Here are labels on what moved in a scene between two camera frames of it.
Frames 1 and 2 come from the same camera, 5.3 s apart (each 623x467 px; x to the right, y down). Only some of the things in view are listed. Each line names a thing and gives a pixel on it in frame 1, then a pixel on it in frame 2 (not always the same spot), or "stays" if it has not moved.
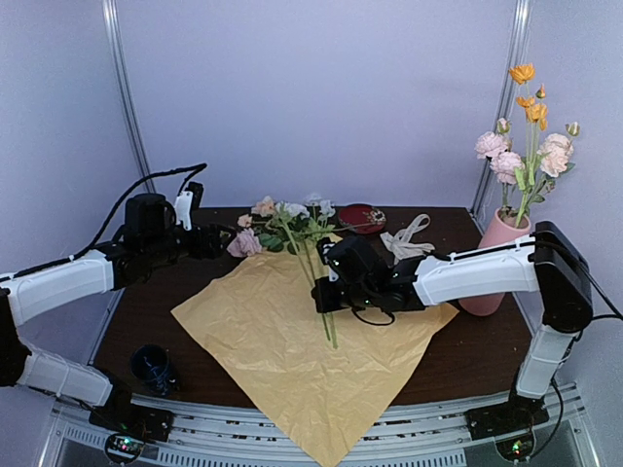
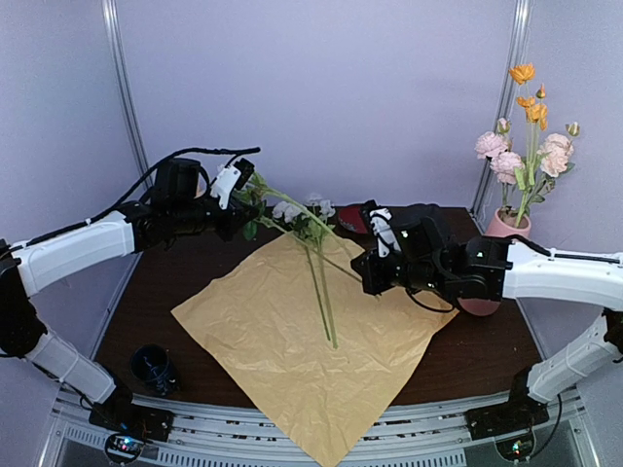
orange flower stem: [537, 116] stays
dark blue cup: [151, 364] stays
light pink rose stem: [554, 154] stays
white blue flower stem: [330, 325] to [318, 211]
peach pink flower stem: [247, 242] to [247, 197]
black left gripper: [213, 249] to [237, 218]
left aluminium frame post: [113, 22] stays
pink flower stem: [506, 164] stays
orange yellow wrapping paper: [328, 374] stays
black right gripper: [319, 293] to [367, 264]
